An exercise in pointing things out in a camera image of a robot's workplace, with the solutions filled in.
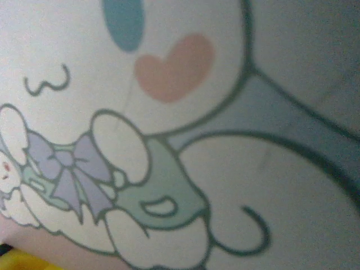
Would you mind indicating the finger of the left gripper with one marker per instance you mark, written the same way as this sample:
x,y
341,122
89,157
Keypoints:
x,y
22,261

